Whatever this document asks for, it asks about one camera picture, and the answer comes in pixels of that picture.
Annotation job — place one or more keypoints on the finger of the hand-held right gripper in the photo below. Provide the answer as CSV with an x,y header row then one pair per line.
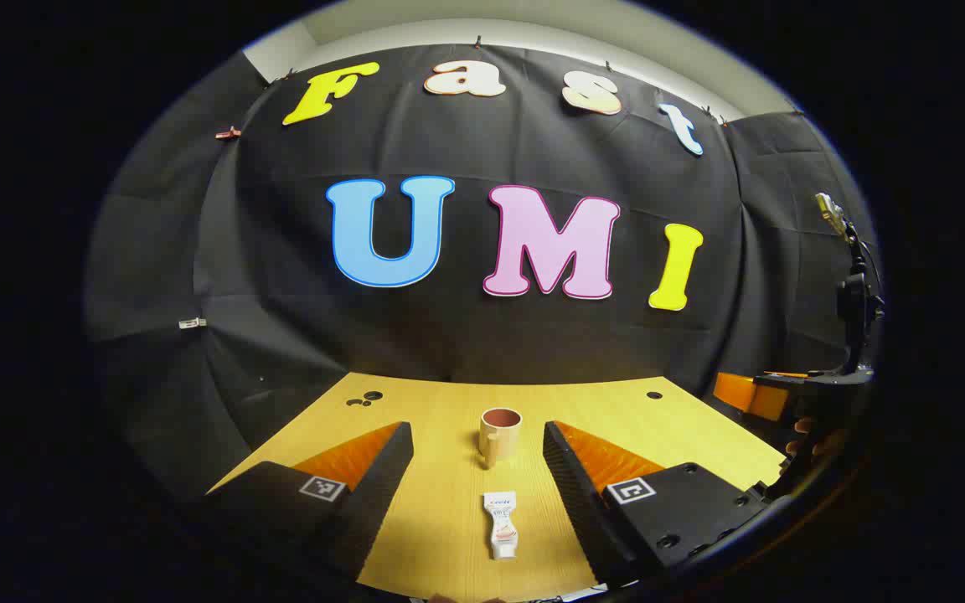
x,y
738,394

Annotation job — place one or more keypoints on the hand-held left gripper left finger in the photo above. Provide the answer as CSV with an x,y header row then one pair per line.
x,y
374,494

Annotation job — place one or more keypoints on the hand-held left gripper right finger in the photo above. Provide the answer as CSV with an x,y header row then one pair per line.
x,y
579,494

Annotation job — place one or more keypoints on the white toothpaste tube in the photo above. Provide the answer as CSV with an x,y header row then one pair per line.
x,y
501,523

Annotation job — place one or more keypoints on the beige cup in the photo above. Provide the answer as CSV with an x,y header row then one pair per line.
x,y
501,440

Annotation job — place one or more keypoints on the wooden desktop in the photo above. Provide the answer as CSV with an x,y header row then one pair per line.
x,y
449,435

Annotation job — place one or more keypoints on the black backdrop cloth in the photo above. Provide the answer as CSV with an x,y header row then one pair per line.
x,y
533,352

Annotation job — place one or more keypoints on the silver clip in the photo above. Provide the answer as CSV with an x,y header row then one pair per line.
x,y
192,322

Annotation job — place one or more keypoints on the red clip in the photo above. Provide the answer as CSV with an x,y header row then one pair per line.
x,y
227,133

